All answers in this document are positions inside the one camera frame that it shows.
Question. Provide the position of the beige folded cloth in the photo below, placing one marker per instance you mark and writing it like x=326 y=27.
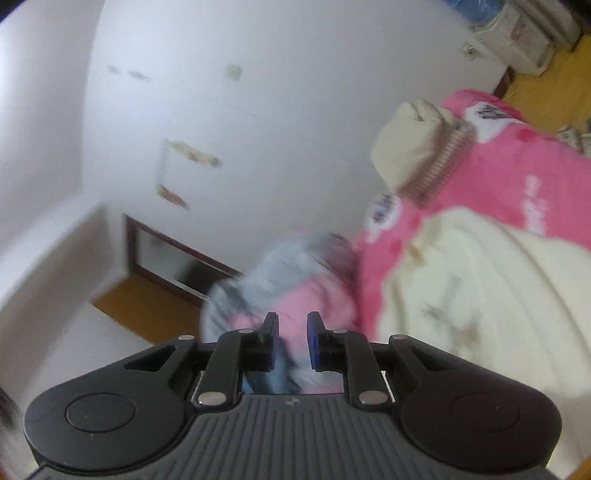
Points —
x=406 y=143

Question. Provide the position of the wall hanging ornament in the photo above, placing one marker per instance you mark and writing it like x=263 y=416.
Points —
x=173 y=196
x=194 y=152

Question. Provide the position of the blue water bottle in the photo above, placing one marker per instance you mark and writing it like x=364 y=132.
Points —
x=480 y=9

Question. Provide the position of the pink grey floral quilt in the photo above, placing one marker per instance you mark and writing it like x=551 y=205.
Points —
x=277 y=286

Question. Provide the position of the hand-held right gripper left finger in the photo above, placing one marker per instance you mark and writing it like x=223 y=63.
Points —
x=272 y=339

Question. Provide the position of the brown wooden frame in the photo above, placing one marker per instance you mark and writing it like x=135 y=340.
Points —
x=152 y=258

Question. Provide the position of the grey striped curtain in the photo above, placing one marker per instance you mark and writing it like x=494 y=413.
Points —
x=554 y=18

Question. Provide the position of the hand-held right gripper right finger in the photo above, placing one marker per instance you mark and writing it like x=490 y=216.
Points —
x=314 y=339

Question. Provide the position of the white water dispenser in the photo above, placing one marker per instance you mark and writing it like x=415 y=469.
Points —
x=517 y=37

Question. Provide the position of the pink floral blanket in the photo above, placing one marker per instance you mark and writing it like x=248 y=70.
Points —
x=508 y=175

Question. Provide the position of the white fluffy towel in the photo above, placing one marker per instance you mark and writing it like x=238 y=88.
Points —
x=485 y=300

